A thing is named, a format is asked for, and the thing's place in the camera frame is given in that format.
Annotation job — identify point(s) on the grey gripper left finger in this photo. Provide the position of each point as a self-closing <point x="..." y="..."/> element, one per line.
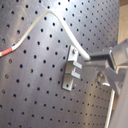
<point x="105" y="76"/>

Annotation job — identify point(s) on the grey metal cable clip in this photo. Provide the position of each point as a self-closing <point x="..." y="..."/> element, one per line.
<point x="70" y="69"/>

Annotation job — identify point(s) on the perforated metal board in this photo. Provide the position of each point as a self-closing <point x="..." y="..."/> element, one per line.
<point x="31" y="93"/>

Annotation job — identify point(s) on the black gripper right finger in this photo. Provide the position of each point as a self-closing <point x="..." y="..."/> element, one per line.
<point x="102" y="58"/>

